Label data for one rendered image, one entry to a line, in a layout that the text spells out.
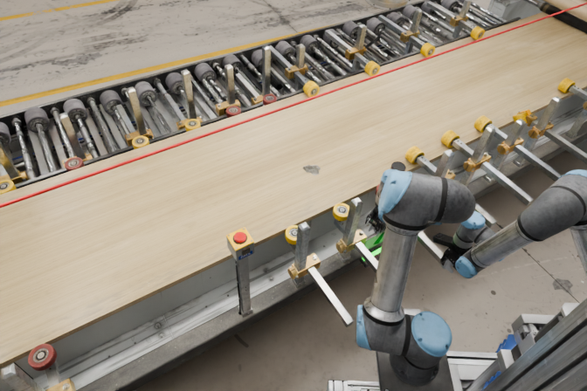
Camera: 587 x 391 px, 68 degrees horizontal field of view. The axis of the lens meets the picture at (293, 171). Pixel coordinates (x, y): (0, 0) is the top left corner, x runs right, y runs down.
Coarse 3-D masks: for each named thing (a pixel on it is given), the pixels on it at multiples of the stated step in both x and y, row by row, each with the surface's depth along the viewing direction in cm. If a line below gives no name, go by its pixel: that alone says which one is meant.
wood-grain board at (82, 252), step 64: (448, 64) 282; (512, 64) 286; (576, 64) 289; (256, 128) 230; (320, 128) 232; (384, 128) 234; (448, 128) 237; (64, 192) 194; (128, 192) 195; (192, 192) 197; (256, 192) 199; (320, 192) 201; (0, 256) 170; (64, 256) 172; (128, 256) 173; (192, 256) 174; (0, 320) 153; (64, 320) 154
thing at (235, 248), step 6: (228, 234) 144; (234, 234) 144; (246, 234) 144; (228, 240) 143; (234, 240) 142; (246, 240) 142; (252, 240) 143; (228, 246) 147; (234, 246) 141; (240, 246) 141; (246, 246) 142; (252, 246) 144; (234, 252) 142; (240, 252) 142; (252, 252) 146
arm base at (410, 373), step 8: (392, 360) 133; (400, 360) 130; (408, 360) 127; (392, 368) 134; (400, 368) 131; (408, 368) 128; (416, 368) 126; (424, 368) 125; (432, 368) 127; (400, 376) 131; (408, 376) 129; (416, 376) 128; (424, 376) 128; (432, 376) 130; (416, 384) 130; (424, 384) 130
